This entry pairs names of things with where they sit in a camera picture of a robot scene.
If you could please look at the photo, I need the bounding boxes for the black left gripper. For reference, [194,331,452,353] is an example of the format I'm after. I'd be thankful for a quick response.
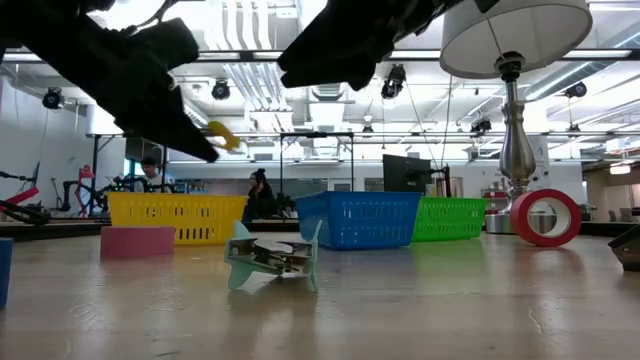
[0,14,221,164]

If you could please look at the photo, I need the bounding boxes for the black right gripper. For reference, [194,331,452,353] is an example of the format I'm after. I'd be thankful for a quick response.
[277,0,464,92]

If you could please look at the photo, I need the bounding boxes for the small yellow stapler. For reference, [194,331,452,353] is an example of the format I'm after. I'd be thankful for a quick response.
[207,119,242,152]

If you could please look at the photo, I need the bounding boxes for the red tape roll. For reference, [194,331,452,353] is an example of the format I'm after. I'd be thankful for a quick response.
[509,188,583,248]

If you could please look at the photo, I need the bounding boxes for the black monitor on arm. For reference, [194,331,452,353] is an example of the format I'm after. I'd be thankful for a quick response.
[382,153,452,196]

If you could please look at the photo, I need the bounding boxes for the person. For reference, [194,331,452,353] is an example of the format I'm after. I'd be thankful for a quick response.
[134,157,174,194]
[242,168,276,224]

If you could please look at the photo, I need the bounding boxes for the yellow plastic basket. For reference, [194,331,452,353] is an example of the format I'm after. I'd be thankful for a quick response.
[107,192,249,246]

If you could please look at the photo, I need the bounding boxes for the blue plastic basket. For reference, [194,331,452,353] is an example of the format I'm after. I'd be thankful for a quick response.
[294,190,423,251]

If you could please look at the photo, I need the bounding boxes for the green plastic basket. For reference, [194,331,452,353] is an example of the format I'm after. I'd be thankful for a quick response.
[410,196,489,244]

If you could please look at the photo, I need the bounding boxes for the silver lamp with white shade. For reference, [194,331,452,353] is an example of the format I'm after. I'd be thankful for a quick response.
[439,0,594,236]

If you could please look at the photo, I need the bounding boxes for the black metal stand frame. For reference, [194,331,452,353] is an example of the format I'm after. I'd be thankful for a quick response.
[278,131,356,194]

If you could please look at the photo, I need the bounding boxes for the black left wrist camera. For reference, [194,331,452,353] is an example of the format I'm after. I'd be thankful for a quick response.
[127,17,201,74]

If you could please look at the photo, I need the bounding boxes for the red machine frame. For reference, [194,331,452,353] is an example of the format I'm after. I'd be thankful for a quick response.
[74,164,97,217]

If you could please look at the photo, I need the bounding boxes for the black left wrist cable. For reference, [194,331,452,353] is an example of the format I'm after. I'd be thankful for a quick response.
[119,0,169,36]

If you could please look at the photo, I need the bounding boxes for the black aluminium table frame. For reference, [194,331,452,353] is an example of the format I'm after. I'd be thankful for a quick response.
[0,219,640,242]

